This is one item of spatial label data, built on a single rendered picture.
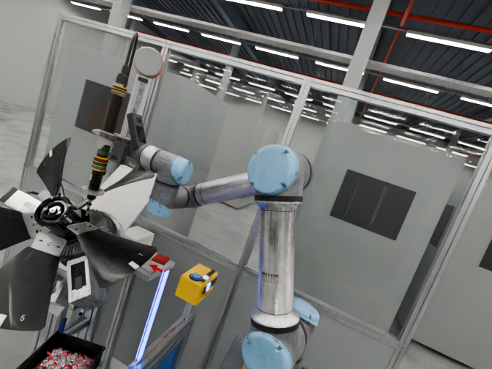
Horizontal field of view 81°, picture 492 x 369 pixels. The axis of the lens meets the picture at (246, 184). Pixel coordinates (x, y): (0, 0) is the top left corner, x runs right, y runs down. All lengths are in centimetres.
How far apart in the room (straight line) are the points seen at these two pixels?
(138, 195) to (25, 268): 52
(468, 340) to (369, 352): 290
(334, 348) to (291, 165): 125
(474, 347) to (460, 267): 92
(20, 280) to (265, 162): 84
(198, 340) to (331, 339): 75
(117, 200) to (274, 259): 94
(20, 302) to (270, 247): 79
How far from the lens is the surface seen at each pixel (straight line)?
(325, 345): 172
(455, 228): 157
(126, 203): 142
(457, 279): 425
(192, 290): 121
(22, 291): 115
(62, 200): 118
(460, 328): 446
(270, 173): 64
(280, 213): 66
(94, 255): 104
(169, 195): 88
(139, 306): 206
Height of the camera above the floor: 165
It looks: 8 degrees down
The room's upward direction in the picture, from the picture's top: 19 degrees clockwise
